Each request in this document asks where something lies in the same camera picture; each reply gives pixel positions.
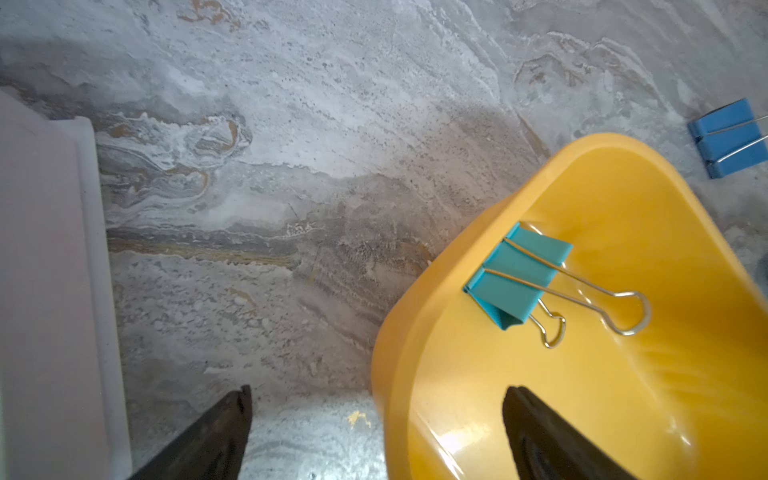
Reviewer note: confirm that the yellow plastic storage box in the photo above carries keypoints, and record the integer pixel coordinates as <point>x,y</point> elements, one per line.
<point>664,362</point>

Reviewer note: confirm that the blue binder clip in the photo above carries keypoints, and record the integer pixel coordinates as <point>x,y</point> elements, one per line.
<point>729,139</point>

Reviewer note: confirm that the LOEWE magazine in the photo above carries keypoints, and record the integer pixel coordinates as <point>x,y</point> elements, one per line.
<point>63,407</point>

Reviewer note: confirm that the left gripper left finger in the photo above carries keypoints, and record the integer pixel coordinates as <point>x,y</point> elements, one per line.
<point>213,447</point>

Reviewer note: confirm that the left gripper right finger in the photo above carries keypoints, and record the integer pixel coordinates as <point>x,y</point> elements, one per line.
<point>546,446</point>

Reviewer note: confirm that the teal binder clip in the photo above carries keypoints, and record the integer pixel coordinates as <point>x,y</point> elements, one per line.
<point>512,280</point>

